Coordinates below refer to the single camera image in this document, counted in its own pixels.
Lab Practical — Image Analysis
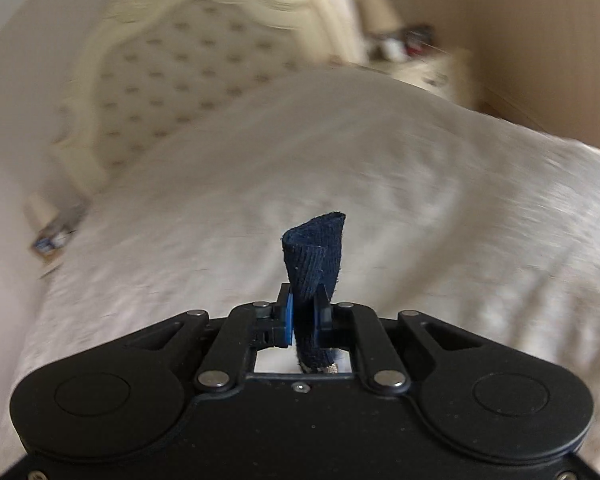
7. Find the cream tufted headboard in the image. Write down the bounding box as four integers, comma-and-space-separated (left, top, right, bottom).
50, 0, 363, 197

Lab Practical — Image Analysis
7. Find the cream embroidered bedspread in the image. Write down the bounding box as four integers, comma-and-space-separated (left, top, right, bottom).
15, 67, 600, 472

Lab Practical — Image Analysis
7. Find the navy yellow patterned knit sweater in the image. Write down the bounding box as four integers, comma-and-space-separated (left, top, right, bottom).
282, 211, 346, 374

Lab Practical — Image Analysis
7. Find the cream bedside table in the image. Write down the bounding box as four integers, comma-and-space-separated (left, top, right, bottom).
366, 49, 481, 110

